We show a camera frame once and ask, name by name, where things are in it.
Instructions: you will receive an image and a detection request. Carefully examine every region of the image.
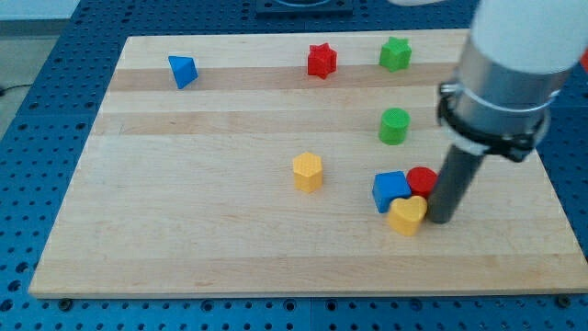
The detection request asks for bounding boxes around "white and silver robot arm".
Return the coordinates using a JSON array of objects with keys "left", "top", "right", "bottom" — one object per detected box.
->
[{"left": 437, "top": 0, "right": 587, "bottom": 162}]

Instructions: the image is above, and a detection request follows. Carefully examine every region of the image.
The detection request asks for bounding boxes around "yellow hexagon block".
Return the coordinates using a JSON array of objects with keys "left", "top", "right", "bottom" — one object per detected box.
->
[{"left": 292, "top": 152, "right": 323, "bottom": 193}]

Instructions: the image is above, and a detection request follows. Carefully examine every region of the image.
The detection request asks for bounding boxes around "wooden board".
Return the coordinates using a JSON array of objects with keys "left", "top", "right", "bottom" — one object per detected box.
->
[{"left": 28, "top": 29, "right": 587, "bottom": 299}]

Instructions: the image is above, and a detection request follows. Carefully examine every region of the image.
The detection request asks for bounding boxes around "blue cube block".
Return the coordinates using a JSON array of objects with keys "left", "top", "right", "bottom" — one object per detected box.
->
[{"left": 372, "top": 171, "right": 412, "bottom": 213}]

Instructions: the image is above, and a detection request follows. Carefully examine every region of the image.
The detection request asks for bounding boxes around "green cylinder block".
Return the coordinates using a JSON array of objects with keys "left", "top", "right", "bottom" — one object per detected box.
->
[{"left": 379, "top": 108, "right": 411, "bottom": 145}]

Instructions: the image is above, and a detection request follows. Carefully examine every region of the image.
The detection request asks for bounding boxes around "red star block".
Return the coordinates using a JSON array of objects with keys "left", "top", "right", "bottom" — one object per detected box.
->
[{"left": 307, "top": 42, "right": 337, "bottom": 79}]

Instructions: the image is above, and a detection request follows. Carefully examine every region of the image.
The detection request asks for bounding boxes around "yellow heart block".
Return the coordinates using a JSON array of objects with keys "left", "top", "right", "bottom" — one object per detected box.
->
[{"left": 387, "top": 196, "right": 428, "bottom": 236}]

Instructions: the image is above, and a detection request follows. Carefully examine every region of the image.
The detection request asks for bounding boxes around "red cylinder block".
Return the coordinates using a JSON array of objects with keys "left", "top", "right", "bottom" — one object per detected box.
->
[{"left": 406, "top": 166, "right": 437, "bottom": 199}]

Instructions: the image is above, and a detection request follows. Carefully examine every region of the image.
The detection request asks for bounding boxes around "blue triangle block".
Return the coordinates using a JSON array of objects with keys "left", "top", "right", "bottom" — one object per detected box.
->
[{"left": 168, "top": 56, "right": 198, "bottom": 89}]

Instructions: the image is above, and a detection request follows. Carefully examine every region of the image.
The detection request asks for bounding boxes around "green star block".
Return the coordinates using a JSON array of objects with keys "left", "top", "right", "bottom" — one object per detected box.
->
[{"left": 379, "top": 37, "right": 412, "bottom": 72}]

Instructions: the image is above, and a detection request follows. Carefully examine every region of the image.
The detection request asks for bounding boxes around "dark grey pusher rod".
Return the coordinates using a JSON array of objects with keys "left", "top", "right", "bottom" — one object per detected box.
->
[{"left": 427, "top": 145, "right": 484, "bottom": 224}]

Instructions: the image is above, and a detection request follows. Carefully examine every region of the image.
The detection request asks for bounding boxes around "black cable on floor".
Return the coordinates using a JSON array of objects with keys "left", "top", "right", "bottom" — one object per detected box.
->
[{"left": 0, "top": 83, "right": 31, "bottom": 97}]

